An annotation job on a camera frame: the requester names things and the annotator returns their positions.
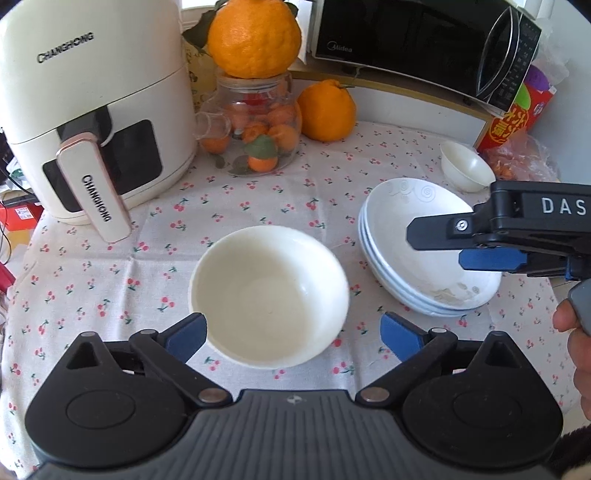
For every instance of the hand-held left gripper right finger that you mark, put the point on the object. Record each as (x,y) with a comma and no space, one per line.
(399,334)

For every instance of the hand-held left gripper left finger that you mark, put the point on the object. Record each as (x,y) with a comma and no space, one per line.
(189,334)

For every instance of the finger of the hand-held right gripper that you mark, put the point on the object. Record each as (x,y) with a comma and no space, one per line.
(438,230)
(491,261)

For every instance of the white plate blue rim line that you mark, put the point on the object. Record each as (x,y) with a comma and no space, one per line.
(418,310)

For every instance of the white ceramic bowl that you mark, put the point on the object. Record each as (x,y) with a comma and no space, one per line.
(268,295)
(468,168)

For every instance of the person's right forearm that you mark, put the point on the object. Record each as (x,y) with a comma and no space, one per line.
(575,454)

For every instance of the person's right hand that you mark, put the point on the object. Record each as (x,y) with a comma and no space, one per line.
(579,360)

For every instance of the plastic bag of oranges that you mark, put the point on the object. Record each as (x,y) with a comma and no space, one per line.
(531,157)

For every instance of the cherry print tablecloth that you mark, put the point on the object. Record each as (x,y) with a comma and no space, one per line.
(138,277)

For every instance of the red cardboard box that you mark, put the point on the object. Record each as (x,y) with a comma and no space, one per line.
(503,129)

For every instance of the white cabinet wooden trim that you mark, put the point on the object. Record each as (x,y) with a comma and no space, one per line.
(415,110)

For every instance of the pile of small oranges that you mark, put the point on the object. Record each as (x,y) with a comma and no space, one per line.
(281,136)

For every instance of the black microwave oven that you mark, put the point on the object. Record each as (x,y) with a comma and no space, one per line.
(406,41)

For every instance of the red packet white label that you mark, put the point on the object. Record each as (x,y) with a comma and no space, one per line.
(18,219)

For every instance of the glass jar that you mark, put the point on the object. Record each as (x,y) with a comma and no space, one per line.
(277,87)

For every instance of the white air fryer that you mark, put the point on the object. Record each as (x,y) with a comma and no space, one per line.
(92,92)

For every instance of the large orange with leaves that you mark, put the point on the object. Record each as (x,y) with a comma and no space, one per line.
(254,37)

